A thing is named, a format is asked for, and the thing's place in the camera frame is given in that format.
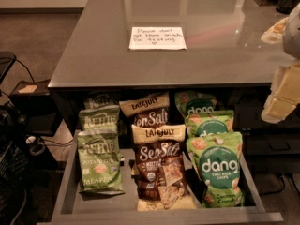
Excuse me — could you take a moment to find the green dang chip bag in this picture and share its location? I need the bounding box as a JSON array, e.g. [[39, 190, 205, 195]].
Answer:
[[185, 110, 234, 137], [174, 90, 217, 117], [187, 132, 244, 208]]

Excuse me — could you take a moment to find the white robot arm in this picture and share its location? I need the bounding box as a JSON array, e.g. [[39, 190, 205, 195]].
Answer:
[[261, 5, 300, 124]]

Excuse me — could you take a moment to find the dark equipment with white knob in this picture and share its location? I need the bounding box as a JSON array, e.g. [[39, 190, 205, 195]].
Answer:
[[0, 102, 35, 225]]

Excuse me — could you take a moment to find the brown sea salt bag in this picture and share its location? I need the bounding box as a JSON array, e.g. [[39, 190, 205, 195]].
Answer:
[[119, 92, 170, 128], [131, 125, 196, 211]]

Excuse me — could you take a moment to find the back green Kettle bag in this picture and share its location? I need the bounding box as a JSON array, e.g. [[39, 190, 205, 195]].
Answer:
[[83, 92, 120, 109]]

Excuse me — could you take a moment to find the front brown Sea Salt bag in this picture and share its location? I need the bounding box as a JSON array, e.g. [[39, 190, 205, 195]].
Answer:
[[131, 125, 196, 211]]

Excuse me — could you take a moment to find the dark side table with cable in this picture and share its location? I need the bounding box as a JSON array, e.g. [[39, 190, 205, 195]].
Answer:
[[8, 68, 56, 136]]

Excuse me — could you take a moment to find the white handwritten paper note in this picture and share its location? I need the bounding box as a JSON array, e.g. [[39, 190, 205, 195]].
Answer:
[[129, 27, 187, 50]]

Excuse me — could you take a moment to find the middle green Kettle bag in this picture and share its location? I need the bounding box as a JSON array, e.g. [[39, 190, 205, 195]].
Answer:
[[79, 105, 120, 130]]

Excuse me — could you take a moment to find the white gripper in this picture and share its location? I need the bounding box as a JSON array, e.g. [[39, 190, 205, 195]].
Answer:
[[261, 64, 300, 124]]

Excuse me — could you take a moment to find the front green Kettle jalapeno bag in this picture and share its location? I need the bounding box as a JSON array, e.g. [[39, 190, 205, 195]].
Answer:
[[77, 129, 124, 195]]

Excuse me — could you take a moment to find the grey open bottom drawer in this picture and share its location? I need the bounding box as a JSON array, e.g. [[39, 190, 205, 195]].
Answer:
[[39, 142, 283, 225]]

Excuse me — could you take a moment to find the back brown Sea Salt bag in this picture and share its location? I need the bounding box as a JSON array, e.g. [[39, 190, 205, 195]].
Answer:
[[119, 92, 170, 128]]

